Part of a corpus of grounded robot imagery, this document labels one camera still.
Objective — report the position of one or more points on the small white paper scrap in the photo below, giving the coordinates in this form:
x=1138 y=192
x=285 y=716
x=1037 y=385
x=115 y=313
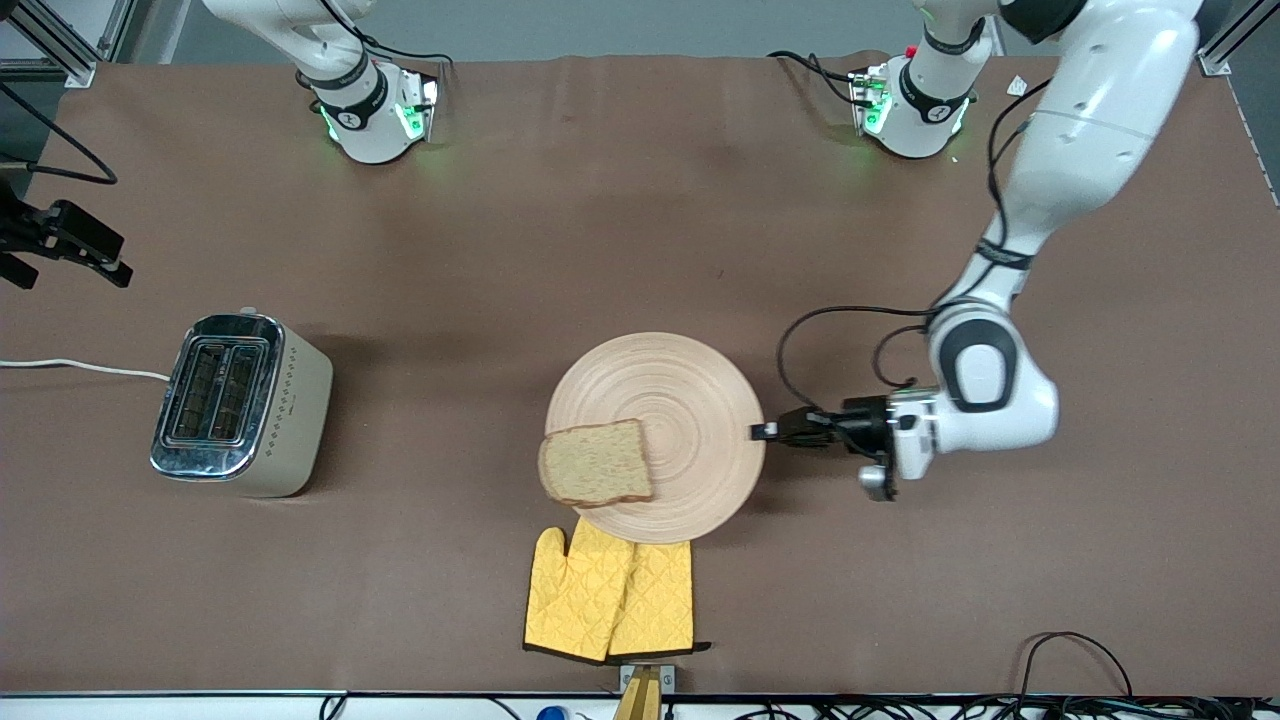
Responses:
x=1017 y=86

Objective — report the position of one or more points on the yellow quilted oven mitt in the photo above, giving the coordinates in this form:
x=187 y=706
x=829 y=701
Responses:
x=660 y=595
x=578 y=600

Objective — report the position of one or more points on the brown toast slice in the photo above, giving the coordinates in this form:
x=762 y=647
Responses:
x=597 y=465

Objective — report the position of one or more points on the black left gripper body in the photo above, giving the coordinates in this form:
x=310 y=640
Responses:
x=862 y=424

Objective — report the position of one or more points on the round wooden plate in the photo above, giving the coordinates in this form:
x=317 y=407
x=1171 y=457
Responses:
x=690 y=410

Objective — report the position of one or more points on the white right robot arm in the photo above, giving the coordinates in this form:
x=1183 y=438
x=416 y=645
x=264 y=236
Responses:
x=365 y=105

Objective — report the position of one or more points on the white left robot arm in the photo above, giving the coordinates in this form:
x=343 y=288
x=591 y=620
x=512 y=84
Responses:
x=1080 y=150

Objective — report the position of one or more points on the small blue object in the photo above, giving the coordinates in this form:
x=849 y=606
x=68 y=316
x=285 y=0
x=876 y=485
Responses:
x=550 y=714

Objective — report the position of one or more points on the aluminium frame profile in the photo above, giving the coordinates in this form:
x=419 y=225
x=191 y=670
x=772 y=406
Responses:
x=60 y=45
x=1235 y=40

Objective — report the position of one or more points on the silver beige toaster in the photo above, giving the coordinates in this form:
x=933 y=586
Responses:
x=290 y=410

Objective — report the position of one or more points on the metal bracket with wooden stick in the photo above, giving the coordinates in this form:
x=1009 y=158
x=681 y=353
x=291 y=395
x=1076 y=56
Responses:
x=645 y=685

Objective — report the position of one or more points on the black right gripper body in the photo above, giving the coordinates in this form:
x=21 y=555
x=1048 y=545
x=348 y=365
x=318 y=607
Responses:
x=40 y=233

